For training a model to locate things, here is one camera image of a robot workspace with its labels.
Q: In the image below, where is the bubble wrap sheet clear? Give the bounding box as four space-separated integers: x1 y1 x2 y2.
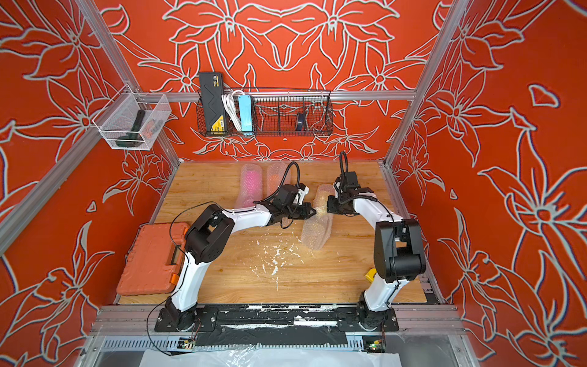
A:
301 183 335 250

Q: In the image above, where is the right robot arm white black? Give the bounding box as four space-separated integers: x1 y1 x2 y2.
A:
327 182 426 329

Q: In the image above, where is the pink glass in bubble wrap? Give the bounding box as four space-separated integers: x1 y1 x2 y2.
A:
235 164 263 209

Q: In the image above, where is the black box in basket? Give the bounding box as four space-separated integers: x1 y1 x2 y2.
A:
199 72 226 136

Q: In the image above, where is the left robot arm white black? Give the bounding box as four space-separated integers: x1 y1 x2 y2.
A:
164 183 316 330

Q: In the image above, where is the yellow plastic wine glass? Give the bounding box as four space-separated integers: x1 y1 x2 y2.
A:
313 192 330 215

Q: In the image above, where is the white coiled cable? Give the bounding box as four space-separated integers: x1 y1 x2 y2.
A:
221 89 246 132

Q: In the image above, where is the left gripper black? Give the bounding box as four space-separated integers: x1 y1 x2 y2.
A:
282 203 317 220

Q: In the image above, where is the small dark object in basket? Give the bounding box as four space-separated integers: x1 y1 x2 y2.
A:
295 113 307 132

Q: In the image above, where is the orange plastic tool case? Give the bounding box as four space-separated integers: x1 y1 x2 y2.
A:
116 223 190 296

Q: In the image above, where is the clear acrylic wall bin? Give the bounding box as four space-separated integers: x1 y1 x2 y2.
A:
92 85 171 151

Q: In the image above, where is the light blue power bank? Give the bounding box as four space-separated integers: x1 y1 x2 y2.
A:
238 95 253 135

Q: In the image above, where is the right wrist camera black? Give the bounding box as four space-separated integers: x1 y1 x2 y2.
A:
342 171 360 189

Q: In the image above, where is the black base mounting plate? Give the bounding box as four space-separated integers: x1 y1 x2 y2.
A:
154 304 399 333

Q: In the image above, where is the dark green tool in bin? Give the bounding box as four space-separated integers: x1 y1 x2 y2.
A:
116 109 146 148

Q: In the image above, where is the orange glass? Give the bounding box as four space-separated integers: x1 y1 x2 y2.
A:
265 161 288 197

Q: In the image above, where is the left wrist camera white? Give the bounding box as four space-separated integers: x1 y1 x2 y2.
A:
294 183 310 205

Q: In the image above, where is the black wire wall basket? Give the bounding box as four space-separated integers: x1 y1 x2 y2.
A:
196 88 334 138

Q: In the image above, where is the yellow tape measure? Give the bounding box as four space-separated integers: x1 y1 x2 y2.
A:
365 268 377 283

